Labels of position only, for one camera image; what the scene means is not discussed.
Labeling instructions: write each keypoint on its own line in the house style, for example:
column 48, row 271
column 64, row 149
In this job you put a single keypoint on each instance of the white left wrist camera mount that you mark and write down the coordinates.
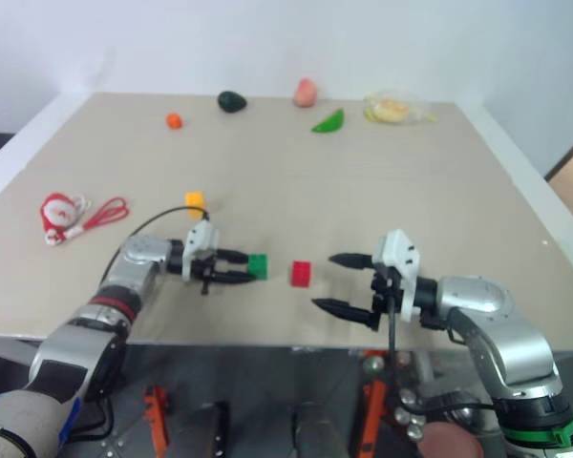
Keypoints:
column 201, row 238

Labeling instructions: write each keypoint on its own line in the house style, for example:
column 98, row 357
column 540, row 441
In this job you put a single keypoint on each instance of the green cube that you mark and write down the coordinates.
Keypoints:
column 259, row 266

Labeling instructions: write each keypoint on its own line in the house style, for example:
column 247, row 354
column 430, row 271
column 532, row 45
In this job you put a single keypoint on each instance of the red cube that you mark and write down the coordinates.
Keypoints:
column 301, row 274

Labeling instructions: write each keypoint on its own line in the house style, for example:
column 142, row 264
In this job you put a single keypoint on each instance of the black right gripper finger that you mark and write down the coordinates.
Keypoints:
column 346, row 310
column 355, row 261

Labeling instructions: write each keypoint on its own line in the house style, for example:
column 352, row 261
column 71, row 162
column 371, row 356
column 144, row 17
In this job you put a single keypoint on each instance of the dark rounded shape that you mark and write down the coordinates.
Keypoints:
column 312, row 429

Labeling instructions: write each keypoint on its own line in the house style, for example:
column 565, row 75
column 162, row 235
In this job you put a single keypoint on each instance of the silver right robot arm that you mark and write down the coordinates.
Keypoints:
column 501, row 329

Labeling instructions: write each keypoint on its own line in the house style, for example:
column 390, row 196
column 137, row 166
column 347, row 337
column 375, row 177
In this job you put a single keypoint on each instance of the silver metal ball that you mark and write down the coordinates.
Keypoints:
column 372, row 364
column 414, row 433

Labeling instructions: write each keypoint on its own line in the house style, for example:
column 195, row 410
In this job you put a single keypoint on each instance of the pink round shape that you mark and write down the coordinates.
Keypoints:
column 449, row 441

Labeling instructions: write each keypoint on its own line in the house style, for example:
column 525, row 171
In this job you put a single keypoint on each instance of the orange clamp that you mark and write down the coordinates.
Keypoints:
column 375, row 410
column 156, row 415

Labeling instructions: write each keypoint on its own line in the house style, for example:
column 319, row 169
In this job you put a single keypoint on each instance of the small orange toy fruit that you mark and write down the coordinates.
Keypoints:
column 175, row 121

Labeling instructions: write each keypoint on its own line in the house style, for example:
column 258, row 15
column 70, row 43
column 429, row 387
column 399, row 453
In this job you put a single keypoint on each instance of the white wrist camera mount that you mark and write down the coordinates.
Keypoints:
column 401, row 257
column 201, row 238

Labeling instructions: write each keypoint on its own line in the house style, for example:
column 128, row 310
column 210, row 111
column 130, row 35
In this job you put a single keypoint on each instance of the bright green toy slice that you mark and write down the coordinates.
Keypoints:
column 330, row 123

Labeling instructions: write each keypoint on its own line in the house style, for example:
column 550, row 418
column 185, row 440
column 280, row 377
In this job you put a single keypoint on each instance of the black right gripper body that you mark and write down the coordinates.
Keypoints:
column 384, row 296

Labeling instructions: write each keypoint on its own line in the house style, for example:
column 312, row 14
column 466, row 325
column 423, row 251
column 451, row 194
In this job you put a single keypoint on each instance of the red and white net pouch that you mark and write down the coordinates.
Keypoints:
column 57, row 210

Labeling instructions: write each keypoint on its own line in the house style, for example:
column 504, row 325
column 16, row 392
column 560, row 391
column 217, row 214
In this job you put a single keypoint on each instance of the yellow cube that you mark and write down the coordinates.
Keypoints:
column 194, row 202

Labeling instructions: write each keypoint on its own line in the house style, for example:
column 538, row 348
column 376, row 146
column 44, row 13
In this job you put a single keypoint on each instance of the dark green toy avocado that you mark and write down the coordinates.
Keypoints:
column 231, row 101

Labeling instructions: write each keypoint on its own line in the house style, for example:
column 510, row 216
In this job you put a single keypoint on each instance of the clear bag with yellow food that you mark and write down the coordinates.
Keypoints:
column 391, row 109

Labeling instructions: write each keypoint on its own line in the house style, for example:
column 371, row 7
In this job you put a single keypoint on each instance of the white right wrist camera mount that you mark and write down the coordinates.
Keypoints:
column 401, row 257

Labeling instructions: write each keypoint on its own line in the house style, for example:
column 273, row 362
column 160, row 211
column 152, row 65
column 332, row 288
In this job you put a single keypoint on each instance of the pink toy peach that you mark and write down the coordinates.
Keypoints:
column 306, row 93

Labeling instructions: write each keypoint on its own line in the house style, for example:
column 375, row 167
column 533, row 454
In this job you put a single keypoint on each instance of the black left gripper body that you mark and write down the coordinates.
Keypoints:
column 205, row 269

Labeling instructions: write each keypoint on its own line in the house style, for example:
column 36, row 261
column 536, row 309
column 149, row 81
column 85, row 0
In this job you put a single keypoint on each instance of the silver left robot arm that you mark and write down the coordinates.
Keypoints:
column 124, row 267

